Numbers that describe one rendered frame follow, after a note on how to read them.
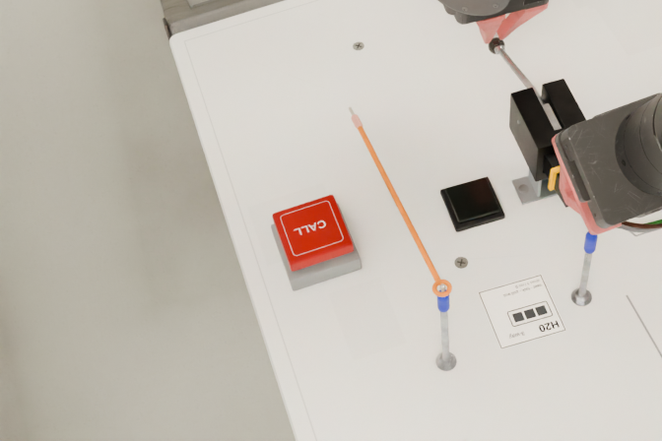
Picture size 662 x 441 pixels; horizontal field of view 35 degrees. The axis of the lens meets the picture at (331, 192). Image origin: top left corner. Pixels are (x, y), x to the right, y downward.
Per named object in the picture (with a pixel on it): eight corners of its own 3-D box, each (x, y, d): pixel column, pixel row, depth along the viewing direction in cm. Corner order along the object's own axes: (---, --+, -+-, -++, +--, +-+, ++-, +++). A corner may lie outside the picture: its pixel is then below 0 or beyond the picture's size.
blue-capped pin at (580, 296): (586, 285, 77) (598, 220, 70) (595, 303, 76) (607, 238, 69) (567, 291, 77) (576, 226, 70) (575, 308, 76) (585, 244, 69)
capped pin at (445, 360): (446, 347, 75) (443, 271, 67) (461, 362, 74) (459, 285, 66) (430, 360, 75) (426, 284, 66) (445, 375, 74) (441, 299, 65)
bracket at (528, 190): (565, 166, 83) (570, 126, 79) (577, 189, 82) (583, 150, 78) (511, 181, 83) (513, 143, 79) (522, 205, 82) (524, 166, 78)
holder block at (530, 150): (560, 112, 80) (563, 77, 77) (589, 167, 77) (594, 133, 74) (508, 126, 80) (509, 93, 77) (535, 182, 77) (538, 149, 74)
